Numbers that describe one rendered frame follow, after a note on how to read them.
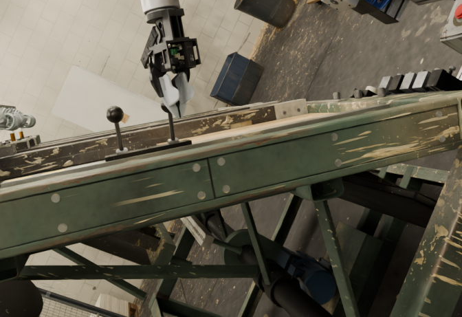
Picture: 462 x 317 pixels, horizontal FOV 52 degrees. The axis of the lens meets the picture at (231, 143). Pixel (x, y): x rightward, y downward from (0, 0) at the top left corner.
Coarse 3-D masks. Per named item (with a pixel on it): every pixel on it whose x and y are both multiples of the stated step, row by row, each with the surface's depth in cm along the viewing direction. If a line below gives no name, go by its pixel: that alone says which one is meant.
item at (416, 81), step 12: (420, 72) 141; (432, 72) 135; (444, 72) 132; (384, 84) 157; (396, 84) 150; (408, 84) 144; (420, 84) 138; (432, 84) 133; (444, 84) 132; (456, 84) 133
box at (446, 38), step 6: (456, 0) 110; (456, 6) 109; (450, 12) 110; (450, 18) 109; (450, 24) 108; (444, 30) 109; (450, 30) 107; (456, 30) 105; (444, 36) 108; (450, 36) 107; (456, 36) 105; (444, 42) 109; (450, 42) 108; (456, 42) 107; (456, 48) 110
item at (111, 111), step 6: (114, 108) 101; (120, 108) 102; (108, 114) 100; (114, 114) 100; (120, 114) 101; (114, 120) 101; (120, 120) 102; (120, 132) 105; (120, 138) 105; (120, 144) 106; (120, 150) 107; (126, 150) 107
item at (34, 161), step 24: (192, 120) 160; (216, 120) 162; (240, 120) 165; (264, 120) 167; (0, 144) 144; (72, 144) 150; (96, 144) 152; (144, 144) 156; (0, 168) 145; (24, 168) 147; (48, 168) 149
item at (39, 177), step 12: (360, 108) 126; (372, 108) 122; (384, 108) 122; (300, 120) 121; (312, 120) 117; (324, 120) 118; (252, 132) 113; (264, 132) 114; (192, 144) 110; (204, 144) 110; (144, 156) 107; (72, 168) 103; (84, 168) 104; (24, 180) 101; (36, 180) 101
